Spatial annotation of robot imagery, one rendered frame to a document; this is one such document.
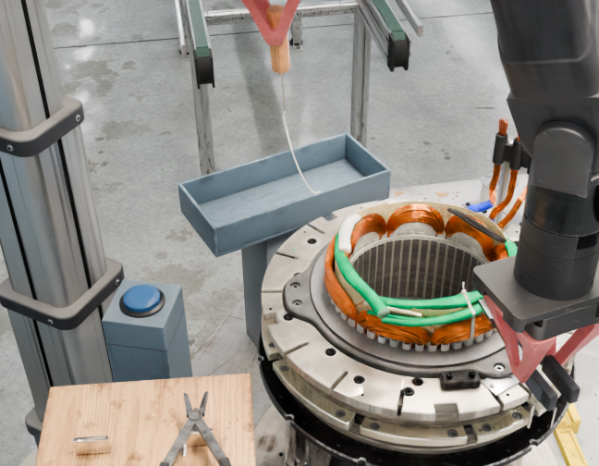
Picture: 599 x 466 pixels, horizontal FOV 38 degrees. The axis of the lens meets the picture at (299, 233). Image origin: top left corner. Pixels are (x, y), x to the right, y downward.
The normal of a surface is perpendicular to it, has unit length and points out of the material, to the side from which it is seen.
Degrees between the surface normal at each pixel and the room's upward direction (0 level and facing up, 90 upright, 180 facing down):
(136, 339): 90
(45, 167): 90
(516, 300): 2
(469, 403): 0
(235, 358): 0
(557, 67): 106
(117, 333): 90
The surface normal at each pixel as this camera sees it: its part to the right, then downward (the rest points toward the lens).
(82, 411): -0.01, -0.79
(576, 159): -0.43, 0.76
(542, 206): -0.83, 0.34
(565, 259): -0.18, 0.58
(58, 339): -0.46, 0.54
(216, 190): 0.48, 0.53
